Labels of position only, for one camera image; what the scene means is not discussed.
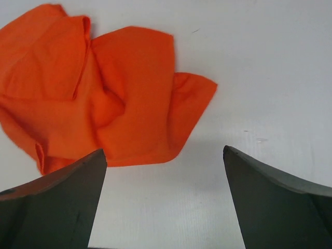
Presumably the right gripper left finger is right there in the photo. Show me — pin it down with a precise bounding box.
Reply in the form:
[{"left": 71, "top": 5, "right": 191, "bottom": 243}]
[{"left": 1, "top": 149, "right": 107, "bottom": 248}]

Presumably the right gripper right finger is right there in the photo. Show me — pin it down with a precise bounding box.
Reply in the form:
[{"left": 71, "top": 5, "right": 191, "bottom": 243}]
[{"left": 223, "top": 146, "right": 331, "bottom": 248}]

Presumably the orange t-shirt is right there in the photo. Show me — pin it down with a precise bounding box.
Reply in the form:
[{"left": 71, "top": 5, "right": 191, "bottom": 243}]
[{"left": 1, "top": 4, "right": 217, "bottom": 175}]

